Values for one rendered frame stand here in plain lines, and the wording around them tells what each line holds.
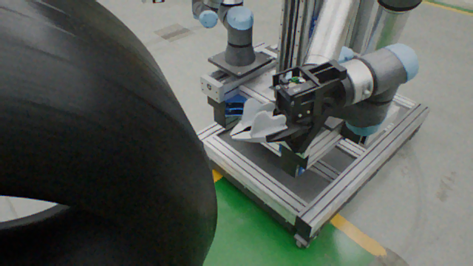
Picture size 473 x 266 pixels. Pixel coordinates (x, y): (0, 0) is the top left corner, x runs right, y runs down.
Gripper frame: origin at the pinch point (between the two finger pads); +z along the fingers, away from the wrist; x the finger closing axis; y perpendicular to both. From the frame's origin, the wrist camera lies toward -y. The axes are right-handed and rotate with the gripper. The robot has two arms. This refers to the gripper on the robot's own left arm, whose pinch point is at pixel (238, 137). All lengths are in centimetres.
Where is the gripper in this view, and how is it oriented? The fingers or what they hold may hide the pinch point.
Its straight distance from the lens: 55.2
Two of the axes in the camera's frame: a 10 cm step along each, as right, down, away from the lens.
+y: -1.1, -7.0, -7.0
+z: -9.0, 3.7, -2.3
